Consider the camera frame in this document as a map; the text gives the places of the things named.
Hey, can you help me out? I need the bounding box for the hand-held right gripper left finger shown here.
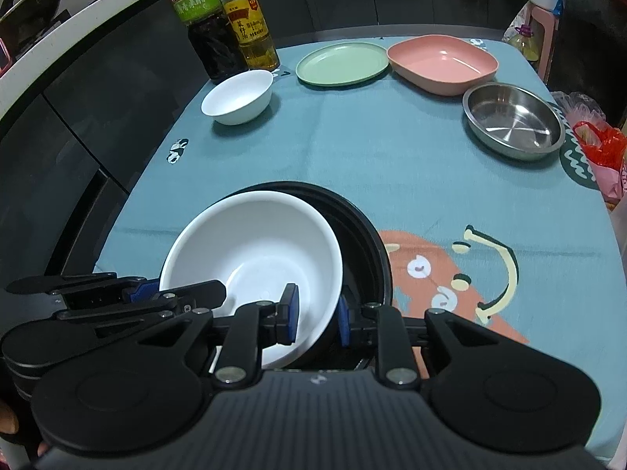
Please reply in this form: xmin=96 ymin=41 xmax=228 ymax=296
xmin=138 ymin=283 xmax=301 ymax=385

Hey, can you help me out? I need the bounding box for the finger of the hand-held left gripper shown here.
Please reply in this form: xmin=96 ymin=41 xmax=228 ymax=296
xmin=5 ymin=273 xmax=160 ymax=309
xmin=56 ymin=279 xmax=227 ymax=339

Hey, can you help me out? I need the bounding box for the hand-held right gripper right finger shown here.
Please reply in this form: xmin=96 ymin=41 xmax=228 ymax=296
xmin=337 ymin=295 xmax=533 ymax=388

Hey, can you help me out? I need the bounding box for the black round pan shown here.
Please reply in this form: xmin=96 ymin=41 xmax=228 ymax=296
xmin=234 ymin=181 xmax=394 ymax=371

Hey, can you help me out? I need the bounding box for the large white bowl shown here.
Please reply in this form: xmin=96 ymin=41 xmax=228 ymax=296
xmin=159 ymin=190 xmax=344 ymax=371

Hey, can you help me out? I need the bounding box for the green plate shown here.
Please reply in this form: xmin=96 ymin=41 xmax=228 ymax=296
xmin=296 ymin=42 xmax=391 ymax=90

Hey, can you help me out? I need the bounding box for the stainless steel bowl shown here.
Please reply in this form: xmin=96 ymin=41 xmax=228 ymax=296
xmin=462 ymin=83 xmax=567 ymax=161

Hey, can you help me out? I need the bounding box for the pink bowl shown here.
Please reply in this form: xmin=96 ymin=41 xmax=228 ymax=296
xmin=386 ymin=34 xmax=498 ymax=96

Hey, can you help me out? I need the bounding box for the person's left hand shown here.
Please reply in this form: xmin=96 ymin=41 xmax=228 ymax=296
xmin=0 ymin=398 xmax=23 ymax=447

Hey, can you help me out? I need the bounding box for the teal printed tablecloth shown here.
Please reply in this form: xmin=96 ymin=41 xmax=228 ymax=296
xmin=95 ymin=36 xmax=627 ymax=470

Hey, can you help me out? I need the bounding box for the small white bowl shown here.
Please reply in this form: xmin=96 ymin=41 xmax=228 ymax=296
xmin=201 ymin=69 xmax=274 ymax=127

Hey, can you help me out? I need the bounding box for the dark sauce bottle green label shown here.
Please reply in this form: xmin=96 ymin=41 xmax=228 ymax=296
xmin=165 ymin=0 xmax=250 ymax=84

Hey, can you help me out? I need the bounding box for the vinegar bottle yellow label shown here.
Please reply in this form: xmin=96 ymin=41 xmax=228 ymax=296
xmin=216 ymin=0 xmax=281 ymax=72

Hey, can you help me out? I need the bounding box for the white kitchen countertop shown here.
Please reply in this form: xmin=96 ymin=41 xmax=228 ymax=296
xmin=0 ymin=0 xmax=221 ymax=126

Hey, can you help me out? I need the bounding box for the pink plastic bag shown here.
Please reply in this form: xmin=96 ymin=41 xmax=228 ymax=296
xmin=594 ymin=157 xmax=627 ymax=207

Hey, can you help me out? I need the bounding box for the red plastic bag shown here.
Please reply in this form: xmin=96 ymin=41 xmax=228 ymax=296
xmin=573 ymin=121 xmax=627 ymax=178

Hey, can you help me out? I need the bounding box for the yellow cooking oil bottle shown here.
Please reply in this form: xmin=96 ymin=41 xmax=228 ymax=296
xmin=509 ymin=24 xmax=542 ymax=62

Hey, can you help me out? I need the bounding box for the pink plastic stool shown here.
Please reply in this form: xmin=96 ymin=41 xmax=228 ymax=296
xmin=502 ymin=2 xmax=560 ymax=72

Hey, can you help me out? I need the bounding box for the black side cabinet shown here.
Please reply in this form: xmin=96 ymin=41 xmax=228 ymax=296
xmin=544 ymin=0 xmax=627 ymax=130

